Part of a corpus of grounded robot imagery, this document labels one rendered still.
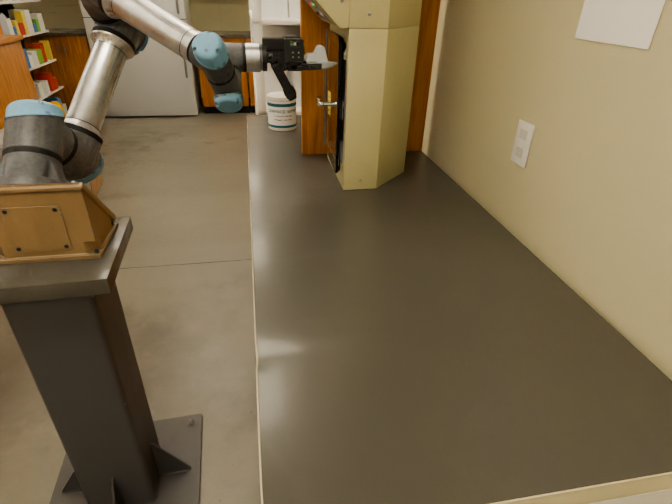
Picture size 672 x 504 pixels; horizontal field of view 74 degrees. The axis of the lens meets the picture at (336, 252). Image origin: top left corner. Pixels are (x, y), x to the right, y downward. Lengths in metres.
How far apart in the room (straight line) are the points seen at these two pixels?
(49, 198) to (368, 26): 0.90
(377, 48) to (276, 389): 0.97
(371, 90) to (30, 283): 0.99
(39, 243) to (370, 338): 0.78
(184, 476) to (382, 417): 1.20
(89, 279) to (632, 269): 1.12
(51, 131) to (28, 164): 0.11
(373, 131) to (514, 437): 0.97
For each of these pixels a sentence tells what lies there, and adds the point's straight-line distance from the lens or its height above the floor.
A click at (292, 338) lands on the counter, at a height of 0.94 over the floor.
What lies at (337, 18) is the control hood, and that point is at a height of 1.43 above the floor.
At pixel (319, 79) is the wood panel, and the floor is 1.22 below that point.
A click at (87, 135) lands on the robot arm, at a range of 1.37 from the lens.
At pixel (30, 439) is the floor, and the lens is 2.17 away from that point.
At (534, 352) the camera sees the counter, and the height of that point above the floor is 0.94.
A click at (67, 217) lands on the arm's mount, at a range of 1.17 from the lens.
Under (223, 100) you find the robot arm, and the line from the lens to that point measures 1.27.
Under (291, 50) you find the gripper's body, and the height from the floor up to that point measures 1.35.
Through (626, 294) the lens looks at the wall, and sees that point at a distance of 1.06.
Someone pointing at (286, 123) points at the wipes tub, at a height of 0.98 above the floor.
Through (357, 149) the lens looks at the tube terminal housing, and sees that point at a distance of 1.43.
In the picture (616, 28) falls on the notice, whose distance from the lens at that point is 1.11.
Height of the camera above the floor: 1.50
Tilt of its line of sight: 30 degrees down
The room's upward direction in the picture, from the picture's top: 2 degrees clockwise
